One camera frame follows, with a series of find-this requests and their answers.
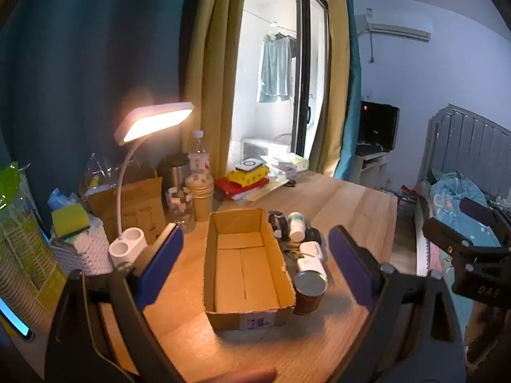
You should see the yellow green sponge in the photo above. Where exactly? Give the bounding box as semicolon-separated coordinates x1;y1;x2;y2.
51;203;90;239

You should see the white air conditioner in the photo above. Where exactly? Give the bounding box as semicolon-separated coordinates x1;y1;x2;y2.
355;11;433;41

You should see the hanging grey towel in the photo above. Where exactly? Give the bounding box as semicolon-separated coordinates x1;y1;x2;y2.
257;35;293;103

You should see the white tv stand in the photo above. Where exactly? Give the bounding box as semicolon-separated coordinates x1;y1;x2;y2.
349;151;392;190

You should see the red book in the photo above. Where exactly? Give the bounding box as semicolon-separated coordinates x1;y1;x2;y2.
214;177;269;200

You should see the brown metal tin can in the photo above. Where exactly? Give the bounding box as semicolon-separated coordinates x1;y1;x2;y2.
293;271;327;315

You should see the white small jar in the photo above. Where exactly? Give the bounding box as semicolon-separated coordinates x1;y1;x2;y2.
296;255;327;278

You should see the yellow tissue pack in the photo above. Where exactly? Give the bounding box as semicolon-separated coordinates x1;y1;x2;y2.
226;165;269;187

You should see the white power bank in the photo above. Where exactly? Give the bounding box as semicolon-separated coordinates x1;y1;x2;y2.
235;158;264;172

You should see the blue patterned blanket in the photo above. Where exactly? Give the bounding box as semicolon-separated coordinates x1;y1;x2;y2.
428;170;500;247

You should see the white desk lamp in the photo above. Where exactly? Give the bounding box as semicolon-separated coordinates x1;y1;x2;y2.
108;102;194;267

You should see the patterned glass jar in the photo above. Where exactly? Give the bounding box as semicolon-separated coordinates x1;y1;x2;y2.
165;187;196;233

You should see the black car key fob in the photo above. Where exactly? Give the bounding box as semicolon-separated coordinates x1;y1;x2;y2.
304;227;322;245

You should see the green snack bag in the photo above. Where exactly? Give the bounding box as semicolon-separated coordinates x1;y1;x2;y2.
0;162;67;334

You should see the brown lamp carton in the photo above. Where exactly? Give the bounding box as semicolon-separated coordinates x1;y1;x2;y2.
88;177;167;245

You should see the grey bed headboard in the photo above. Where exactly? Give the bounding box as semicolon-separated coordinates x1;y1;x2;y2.
417;104;510;198

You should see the cardboard box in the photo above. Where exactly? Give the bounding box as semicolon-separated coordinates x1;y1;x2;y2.
203;208;295;332

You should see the stack of paper cups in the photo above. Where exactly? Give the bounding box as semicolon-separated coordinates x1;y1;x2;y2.
185;174;215;222

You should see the white pill bottle teal label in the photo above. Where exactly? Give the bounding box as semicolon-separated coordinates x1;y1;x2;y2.
287;212;307;243

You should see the black monitor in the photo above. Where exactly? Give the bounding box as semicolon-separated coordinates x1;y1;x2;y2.
358;101;400;151

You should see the white woven plastic basket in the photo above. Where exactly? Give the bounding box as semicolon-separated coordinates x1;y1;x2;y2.
50;215;113;276

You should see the clear water bottle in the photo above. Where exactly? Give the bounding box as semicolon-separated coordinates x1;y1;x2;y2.
188;130;210;176

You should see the stainless steel thermos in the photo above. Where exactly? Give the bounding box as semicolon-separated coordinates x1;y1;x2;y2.
157;152;191;193

